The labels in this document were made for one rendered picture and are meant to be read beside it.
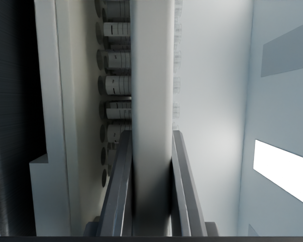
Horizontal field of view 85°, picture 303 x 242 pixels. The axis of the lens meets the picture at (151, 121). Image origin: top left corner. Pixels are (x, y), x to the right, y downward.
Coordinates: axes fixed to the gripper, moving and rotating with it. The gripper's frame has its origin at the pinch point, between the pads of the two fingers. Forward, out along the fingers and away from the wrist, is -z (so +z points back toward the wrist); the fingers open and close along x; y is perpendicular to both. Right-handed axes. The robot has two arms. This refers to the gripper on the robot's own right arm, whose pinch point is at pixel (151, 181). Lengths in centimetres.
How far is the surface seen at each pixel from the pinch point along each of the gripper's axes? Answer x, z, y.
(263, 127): -201, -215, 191
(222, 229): -167, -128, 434
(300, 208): -200, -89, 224
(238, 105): -184, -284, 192
